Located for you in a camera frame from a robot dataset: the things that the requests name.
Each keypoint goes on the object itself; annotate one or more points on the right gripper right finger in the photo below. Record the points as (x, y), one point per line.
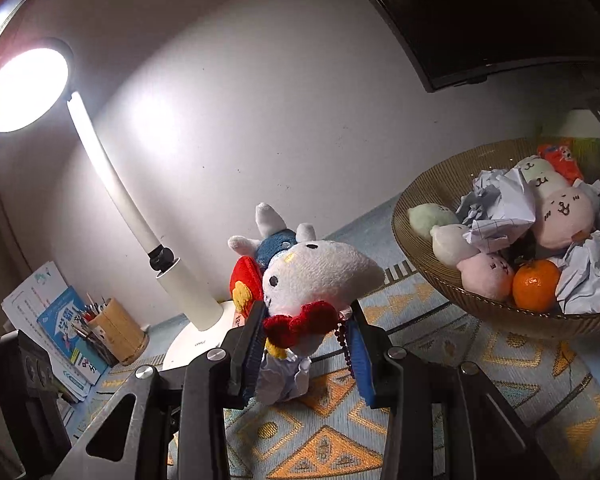
(444, 422)

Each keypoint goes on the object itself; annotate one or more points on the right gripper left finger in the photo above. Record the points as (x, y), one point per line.
(130, 436)

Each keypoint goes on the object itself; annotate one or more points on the three-ball plush dango large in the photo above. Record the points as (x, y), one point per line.
(487, 275)

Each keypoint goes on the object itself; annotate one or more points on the orange tangerine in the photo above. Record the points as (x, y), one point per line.
(534, 286)

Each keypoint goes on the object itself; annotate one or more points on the white cat plush doll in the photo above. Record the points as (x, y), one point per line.
(308, 291)

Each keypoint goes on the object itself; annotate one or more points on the paper ball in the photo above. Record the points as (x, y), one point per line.
(498, 210)
(578, 288)

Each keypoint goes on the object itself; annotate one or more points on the orange red fabric pouch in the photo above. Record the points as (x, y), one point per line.
(562, 160)

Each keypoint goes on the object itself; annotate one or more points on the blue study workbook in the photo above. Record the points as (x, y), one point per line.
(62, 321)

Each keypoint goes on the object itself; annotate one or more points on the black mesh pen holder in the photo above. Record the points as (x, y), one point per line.
(86, 333)

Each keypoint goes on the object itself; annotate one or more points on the cork pen holder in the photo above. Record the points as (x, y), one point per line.
(119, 332)

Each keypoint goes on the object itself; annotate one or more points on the patterned blue table mat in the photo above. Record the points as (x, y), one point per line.
(330, 433)

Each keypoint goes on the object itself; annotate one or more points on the small white bunny plush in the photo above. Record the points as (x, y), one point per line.
(255, 255)

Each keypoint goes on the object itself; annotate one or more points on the green tissue box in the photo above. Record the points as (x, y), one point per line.
(582, 129)

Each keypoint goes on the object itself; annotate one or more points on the white desk lamp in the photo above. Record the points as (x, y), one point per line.
(61, 194)

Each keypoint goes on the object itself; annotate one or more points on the black wall television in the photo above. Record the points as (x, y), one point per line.
(452, 42)

